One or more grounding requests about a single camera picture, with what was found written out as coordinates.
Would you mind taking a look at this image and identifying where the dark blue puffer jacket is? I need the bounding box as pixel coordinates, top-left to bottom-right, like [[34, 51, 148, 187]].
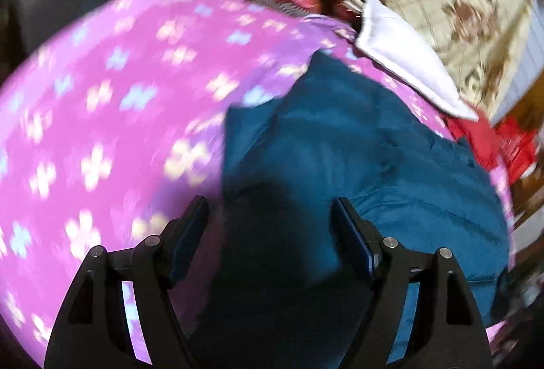
[[190, 52, 509, 368]]

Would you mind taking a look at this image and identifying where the red cushion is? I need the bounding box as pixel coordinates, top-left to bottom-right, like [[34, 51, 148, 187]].
[[443, 108, 500, 172]]

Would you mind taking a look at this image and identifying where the pink floral bed sheet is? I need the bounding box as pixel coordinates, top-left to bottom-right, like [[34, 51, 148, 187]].
[[0, 0, 517, 369]]

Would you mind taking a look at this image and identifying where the white pillow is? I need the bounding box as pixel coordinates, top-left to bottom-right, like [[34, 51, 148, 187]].
[[355, 0, 478, 121]]

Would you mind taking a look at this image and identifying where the cream floral quilt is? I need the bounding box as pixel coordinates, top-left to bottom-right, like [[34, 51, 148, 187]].
[[386, 0, 535, 118]]

